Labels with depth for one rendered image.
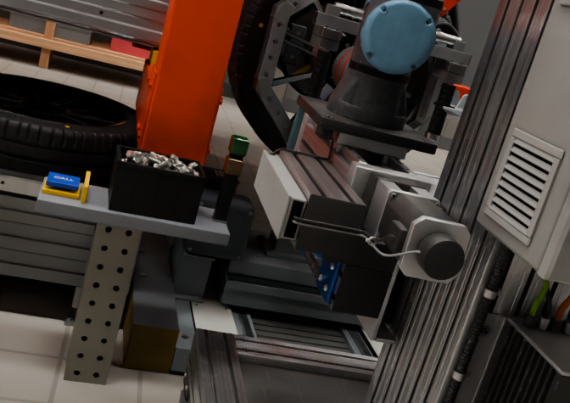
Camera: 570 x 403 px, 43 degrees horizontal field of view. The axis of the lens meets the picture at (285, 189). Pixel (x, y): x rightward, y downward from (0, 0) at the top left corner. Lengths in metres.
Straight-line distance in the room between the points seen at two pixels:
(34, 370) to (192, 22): 0.91
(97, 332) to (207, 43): 0.73
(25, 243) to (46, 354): 0.29
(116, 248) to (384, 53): 0.82
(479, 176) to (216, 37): 0.82
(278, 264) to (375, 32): 1.18
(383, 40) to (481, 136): 0.22
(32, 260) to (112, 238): 0.37
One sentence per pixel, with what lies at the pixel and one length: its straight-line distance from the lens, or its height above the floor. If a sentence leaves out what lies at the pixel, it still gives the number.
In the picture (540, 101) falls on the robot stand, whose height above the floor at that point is 0.96.
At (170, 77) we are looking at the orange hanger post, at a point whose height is 0.74.
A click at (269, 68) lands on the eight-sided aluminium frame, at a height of 0.80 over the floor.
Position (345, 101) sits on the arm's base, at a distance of 1.34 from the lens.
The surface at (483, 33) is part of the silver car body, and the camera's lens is 2.57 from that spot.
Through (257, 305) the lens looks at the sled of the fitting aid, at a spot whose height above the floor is 0.11.
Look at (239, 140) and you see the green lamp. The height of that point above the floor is 0.66.
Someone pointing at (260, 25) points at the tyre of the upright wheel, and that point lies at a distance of 2.04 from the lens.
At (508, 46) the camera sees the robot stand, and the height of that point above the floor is 1.02.
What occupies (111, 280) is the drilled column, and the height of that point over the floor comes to 0.27.
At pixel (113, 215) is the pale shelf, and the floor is 0.45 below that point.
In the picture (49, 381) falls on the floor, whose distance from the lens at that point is 1.86.
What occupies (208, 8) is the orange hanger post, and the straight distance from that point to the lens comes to 1.78.
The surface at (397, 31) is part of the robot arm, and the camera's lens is 1.18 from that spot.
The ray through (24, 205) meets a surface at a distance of 1.97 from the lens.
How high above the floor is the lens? 1.00
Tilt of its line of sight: 15 degrees down
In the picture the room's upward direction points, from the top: 16 degrees clockwise
